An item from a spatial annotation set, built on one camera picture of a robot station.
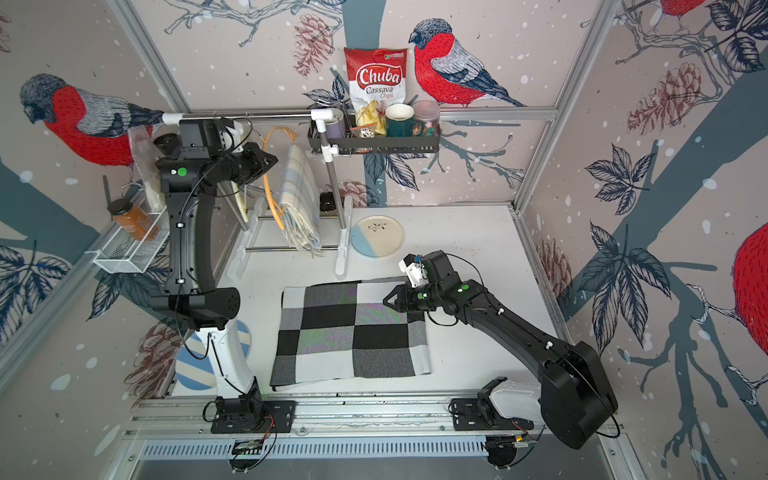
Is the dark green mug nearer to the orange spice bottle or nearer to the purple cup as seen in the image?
the purple cup

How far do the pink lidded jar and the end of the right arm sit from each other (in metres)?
0.45

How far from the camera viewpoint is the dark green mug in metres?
0.83

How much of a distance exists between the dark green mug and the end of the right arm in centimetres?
45

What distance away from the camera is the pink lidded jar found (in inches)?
33.2

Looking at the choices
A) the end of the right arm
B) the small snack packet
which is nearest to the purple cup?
the small snack packet
